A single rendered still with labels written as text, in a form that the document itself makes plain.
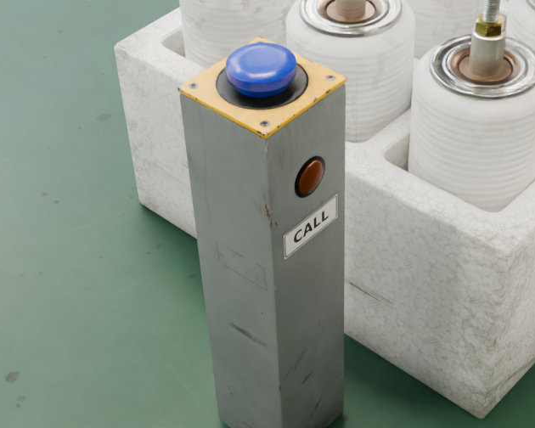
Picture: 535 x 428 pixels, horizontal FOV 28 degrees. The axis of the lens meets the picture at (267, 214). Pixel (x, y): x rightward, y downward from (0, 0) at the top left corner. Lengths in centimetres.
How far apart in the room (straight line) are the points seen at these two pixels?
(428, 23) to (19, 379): 43
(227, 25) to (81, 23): 47
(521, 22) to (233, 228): 28
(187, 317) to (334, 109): 34
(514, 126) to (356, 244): 16
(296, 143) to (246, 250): 9
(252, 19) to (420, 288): 25
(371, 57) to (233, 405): 27
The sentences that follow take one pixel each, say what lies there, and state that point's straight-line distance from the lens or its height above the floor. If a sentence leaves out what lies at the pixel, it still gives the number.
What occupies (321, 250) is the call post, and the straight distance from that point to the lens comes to 68.
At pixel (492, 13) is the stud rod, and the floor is 30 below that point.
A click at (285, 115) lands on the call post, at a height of 31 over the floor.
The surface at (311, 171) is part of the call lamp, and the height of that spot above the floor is 27.
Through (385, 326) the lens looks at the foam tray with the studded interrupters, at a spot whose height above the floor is 4.
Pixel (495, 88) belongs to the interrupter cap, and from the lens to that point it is 72.
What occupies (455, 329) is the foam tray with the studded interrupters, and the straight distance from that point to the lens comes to 79.
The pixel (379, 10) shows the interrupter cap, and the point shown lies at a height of 25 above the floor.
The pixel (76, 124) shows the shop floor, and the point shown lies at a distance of 113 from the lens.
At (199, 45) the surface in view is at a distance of 87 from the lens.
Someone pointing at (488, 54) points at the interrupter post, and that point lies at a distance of 73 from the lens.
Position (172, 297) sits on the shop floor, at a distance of 93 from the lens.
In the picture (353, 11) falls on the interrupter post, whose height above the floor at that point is 26.
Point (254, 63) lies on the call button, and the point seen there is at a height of 33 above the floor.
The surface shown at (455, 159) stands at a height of 21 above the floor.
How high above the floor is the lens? 67
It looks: 42 degrees down
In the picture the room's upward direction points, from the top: 3 degrees counter-clockwise
